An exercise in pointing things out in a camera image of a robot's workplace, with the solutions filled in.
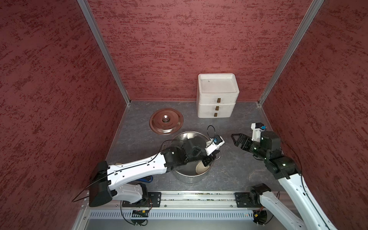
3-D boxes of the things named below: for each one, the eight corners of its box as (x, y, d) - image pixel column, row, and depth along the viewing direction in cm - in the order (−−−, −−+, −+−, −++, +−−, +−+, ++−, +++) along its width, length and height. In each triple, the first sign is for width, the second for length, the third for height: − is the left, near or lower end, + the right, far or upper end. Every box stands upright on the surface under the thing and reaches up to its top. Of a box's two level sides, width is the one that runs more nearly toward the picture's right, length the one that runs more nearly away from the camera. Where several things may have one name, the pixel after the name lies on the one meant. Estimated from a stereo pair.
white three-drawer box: (197, 119, 111) (200, 94, 91) (196, 98, 127) (198, 73, 106) (231, 120, 111) (241, 95, 91) (226, 98, 127) (233, 73, 106)
